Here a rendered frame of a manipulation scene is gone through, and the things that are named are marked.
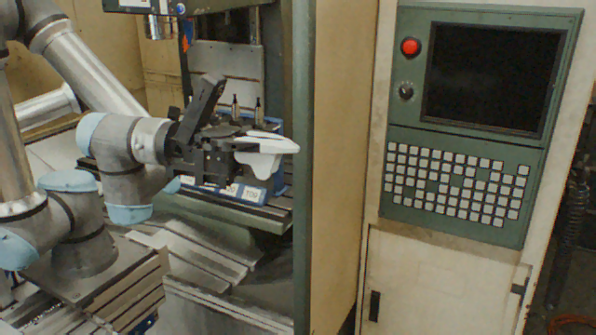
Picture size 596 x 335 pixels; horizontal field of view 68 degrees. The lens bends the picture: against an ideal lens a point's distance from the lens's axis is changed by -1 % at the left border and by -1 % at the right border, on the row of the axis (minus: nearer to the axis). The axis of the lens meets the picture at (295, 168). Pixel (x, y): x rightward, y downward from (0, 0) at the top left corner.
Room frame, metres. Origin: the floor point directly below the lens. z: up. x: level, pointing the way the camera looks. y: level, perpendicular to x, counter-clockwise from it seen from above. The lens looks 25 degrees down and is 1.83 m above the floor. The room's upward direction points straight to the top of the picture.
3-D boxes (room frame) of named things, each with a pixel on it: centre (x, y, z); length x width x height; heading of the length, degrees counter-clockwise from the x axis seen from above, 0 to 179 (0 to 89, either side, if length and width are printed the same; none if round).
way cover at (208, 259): (1.60, 0.59, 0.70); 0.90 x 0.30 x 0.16; 63
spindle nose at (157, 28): (2.05, 0.59, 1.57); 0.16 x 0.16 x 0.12
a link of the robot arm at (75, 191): (0.88, 0.51, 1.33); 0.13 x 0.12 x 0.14; 163
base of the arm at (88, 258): (0.89, 0.51, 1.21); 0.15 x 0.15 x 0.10
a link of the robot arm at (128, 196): (0.70, 0.29, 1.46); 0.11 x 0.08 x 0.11; 163
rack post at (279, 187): (1.73, 0.07, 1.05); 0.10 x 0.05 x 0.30; 153
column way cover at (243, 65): (2.44, 0.38, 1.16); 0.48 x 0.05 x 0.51; 63
